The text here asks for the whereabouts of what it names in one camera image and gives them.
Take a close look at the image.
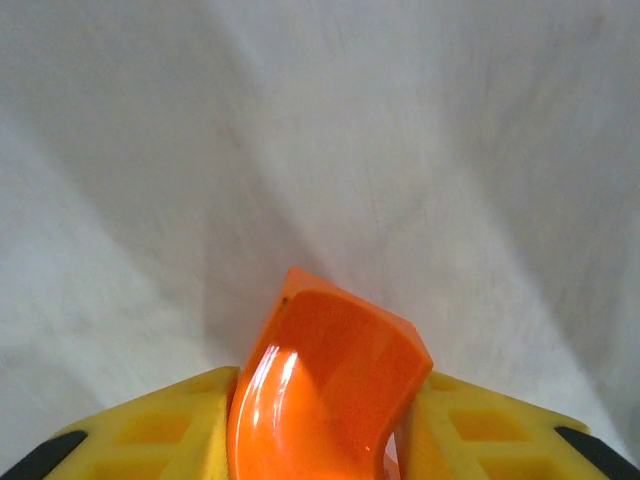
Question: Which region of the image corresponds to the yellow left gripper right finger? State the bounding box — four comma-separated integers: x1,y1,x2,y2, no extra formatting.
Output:
397,370,640,480

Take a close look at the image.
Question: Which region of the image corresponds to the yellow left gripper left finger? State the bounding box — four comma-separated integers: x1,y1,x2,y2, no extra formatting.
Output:
0,366,241,480

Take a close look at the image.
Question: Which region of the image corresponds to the orange curved lego brick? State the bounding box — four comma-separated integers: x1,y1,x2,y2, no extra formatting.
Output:
227,265,435,480

